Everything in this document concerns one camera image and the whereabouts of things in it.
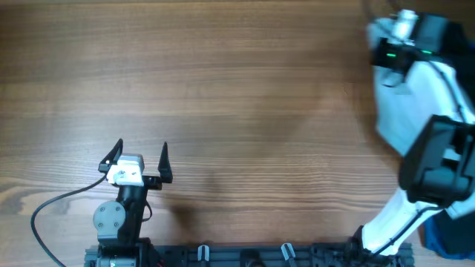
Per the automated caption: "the blue garment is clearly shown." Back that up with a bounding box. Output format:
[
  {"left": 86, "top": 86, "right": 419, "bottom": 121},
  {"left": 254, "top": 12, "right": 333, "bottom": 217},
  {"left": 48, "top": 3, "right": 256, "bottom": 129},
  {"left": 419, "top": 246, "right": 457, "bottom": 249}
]
[{"left": 422, "top": 214, "right": 474, "bottom": 260}]

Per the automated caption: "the black garment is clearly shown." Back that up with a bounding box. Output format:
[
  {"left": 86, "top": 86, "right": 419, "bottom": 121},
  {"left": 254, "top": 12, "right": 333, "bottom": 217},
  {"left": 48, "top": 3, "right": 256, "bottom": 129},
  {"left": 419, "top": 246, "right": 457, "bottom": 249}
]
[{"left": 434, "top": 211, "right": 474, "bottom": 259}]

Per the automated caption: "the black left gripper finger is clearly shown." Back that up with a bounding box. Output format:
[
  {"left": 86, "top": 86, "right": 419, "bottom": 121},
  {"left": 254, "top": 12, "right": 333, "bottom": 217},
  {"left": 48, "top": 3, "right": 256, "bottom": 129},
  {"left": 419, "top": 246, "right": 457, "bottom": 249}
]
[
  {"left": 157, "top": 142, "right": 173, "bottom": 183},
  {"left": 98, "top": 139, "right": 123, "bottom": 173}
]

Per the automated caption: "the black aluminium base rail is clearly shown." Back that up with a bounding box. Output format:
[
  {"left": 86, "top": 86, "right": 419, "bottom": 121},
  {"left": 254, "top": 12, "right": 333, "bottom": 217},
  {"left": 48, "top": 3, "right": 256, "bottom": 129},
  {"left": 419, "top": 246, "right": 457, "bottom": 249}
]
[{"left": 84, "top": 243, "right": 415, "bottom": 267}]

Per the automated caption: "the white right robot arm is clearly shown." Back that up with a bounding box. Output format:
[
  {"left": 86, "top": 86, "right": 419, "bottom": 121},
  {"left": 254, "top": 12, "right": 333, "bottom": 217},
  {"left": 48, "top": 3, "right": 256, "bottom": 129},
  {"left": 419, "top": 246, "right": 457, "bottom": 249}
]
[{"left": 358, "top": 9, "right": 474, "bottom": 260}]

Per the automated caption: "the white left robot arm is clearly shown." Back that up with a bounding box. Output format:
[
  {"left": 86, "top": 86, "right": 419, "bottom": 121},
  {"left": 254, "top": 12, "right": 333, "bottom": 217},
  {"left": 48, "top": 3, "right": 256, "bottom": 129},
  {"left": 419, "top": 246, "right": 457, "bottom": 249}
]
[{"left": 88, "top": 139, "right": 173, "bottom": 267}]

